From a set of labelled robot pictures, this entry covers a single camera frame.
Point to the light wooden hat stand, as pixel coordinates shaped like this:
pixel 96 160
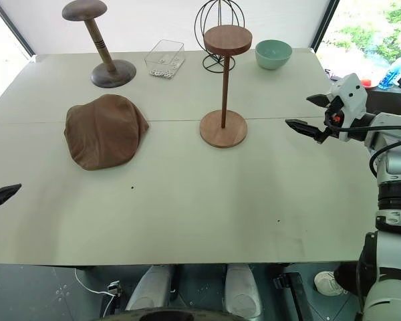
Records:
pixel 224 43

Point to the clear plastic box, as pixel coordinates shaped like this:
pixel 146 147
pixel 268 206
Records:
pixel 165 60

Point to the small red object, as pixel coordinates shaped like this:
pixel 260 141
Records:
pixel 367 83

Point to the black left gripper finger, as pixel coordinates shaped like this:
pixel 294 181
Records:
pixel 1 195

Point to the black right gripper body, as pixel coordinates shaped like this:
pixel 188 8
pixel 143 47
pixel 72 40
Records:
pixel 334 110

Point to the black window frame post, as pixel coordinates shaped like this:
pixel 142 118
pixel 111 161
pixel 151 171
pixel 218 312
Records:
pixel 325 23
pixel 15 28

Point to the brown cap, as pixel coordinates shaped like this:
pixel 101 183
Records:
pixel 103 133

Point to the white sneaker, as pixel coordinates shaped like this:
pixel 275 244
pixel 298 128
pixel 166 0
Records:
pixel 327 284

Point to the pale green bowl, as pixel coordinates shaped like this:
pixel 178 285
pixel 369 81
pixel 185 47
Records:
pixel 270 57

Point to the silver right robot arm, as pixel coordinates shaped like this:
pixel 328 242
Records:
pixel 394 160

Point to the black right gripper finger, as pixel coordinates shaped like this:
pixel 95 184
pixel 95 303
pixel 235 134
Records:
pixel 317 100
pixel 304 127

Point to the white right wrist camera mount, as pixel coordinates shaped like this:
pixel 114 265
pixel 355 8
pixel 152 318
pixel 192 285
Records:
pixel 352 100

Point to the blue plastic water bottle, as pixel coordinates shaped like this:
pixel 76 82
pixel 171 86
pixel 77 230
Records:
pixel 392 72

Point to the dark wooden mushroom hat stand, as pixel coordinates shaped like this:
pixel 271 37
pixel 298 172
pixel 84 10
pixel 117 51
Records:
pixel 102 50

